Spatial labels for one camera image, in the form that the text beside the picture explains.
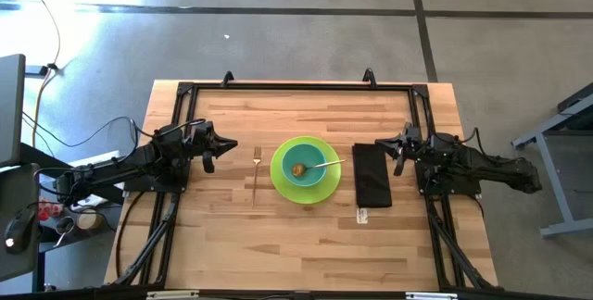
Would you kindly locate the lime green plate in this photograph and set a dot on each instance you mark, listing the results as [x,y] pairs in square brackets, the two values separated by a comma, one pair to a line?
[306,196]

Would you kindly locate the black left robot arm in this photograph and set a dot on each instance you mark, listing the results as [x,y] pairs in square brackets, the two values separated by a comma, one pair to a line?
[139,156]

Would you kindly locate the black aluminium table frame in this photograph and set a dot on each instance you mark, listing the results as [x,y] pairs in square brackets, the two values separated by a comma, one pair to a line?
[301,87]

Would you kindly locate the teal plastic bowl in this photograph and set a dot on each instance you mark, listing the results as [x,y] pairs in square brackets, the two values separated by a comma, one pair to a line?
[303,152]

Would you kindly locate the black computer mouse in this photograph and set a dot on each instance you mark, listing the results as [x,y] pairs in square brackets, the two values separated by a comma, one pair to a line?
[18,230]

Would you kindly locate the white napkin label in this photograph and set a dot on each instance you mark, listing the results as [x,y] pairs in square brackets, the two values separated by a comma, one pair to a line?
[362,216]

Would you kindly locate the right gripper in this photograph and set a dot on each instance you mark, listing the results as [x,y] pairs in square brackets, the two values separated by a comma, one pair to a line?
[414,146]

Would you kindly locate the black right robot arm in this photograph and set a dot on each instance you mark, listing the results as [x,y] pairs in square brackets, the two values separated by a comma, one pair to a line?
[486,163]

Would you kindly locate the metal cup with spoon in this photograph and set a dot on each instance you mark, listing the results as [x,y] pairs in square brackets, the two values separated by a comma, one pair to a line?
[65,226]

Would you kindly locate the blue metal leg workbench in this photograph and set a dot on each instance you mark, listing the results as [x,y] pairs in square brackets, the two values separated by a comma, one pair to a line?
[551,170]

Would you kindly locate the gold fork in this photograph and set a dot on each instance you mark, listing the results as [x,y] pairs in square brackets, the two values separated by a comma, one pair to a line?
[257,156]

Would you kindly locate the grey flat screen panel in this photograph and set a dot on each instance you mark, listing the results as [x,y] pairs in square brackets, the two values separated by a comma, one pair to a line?
[11,105]

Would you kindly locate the red packet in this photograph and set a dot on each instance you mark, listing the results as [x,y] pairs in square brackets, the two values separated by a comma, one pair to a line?
[48,208]

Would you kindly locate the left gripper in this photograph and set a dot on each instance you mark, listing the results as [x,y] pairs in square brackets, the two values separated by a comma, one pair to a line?
[201,140]

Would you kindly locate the brown paper cup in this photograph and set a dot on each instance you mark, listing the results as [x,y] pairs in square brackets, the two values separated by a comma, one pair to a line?
[89,220]

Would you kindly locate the gold spoon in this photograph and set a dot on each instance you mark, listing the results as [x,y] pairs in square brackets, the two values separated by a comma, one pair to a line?
[299,169]

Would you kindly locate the black folded cloth napkin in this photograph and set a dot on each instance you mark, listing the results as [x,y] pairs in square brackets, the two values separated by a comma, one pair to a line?
[370,175]

